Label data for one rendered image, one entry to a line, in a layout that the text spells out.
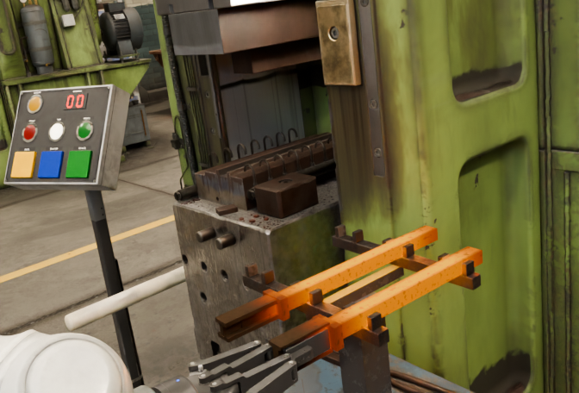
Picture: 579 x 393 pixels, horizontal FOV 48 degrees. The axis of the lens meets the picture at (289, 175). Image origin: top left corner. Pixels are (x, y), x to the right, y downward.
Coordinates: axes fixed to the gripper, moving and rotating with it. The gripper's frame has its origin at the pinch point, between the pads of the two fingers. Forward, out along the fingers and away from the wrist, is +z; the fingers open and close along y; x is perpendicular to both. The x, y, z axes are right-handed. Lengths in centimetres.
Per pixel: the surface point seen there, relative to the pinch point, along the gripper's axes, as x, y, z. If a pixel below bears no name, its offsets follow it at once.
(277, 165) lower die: 5, -60, 42
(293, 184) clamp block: 4, -47, 37
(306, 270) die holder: -15, -45, 35
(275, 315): -0.8, -11.0, 3.6
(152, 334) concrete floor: -94, -191, 54
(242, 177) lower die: 5, -60, 32
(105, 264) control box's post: -28, -122, 17
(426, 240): 0.0, -10.5, 36.4
